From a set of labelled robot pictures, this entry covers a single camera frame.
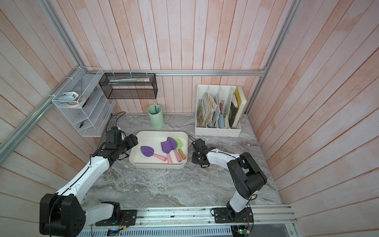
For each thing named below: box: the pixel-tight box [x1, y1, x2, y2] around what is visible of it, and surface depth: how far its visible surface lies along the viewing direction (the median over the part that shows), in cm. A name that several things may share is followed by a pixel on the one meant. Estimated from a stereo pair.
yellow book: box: [231, 85, 247, 129], surface depth 97 cm
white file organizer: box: [194, 83, 242, 138], surface depth 106 cm
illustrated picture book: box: [196, 91, 214, 128], surface depth 103 cm
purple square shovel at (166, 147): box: [160, 140, 173, 165], surface depth 100 cm
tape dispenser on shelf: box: [56, 91, 82, 107], surface depth 71 cm
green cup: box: [147, 104, 164, 129], surface depth 109 cm
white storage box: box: [129, 130, 189, 169], surface depth 97 cm
